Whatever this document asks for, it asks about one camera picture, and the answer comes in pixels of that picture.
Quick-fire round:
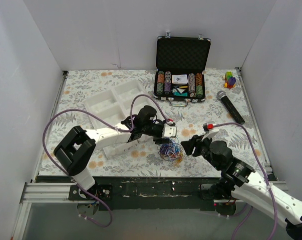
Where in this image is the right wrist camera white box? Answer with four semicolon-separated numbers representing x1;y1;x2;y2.
202;123;219;140

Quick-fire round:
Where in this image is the orange thin wire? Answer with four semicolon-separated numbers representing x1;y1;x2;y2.
163;149;184;166

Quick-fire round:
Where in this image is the black poker chip case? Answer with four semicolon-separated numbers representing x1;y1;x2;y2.
153;33;211;107

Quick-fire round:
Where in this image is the black metal base plate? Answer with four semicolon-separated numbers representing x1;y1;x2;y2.
68;176;246;212

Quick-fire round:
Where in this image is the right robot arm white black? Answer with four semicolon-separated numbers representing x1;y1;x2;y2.
181;135;302;240

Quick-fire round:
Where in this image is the white plastic compartment tray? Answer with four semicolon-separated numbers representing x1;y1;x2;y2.
84;80;163;159

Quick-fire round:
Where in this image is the floral patterned table mat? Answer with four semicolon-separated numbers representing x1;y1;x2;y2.
39;69;266;178

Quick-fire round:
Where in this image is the black handheld microphone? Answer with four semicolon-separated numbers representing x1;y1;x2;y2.
217;91;245;125

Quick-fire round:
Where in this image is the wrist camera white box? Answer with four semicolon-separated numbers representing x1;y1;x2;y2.
162;123;177;138
202;123;219;140

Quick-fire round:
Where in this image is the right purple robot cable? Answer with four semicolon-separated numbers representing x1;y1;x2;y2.
212;122;278;240

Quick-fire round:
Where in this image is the blue thin wire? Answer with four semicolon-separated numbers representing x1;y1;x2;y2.
158;142;183;158

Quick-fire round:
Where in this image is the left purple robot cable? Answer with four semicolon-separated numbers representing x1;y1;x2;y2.
42;94;175;228

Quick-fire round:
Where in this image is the colourful toy block train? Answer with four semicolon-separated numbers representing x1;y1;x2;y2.
223;71;236;89

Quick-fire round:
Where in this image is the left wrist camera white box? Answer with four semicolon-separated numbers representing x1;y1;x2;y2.
162;123;177;138

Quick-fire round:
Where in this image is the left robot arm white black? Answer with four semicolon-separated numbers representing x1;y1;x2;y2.
54;105;177;200

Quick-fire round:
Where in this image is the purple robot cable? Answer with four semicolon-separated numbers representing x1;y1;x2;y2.
42;94;175;228
212;122;278;240

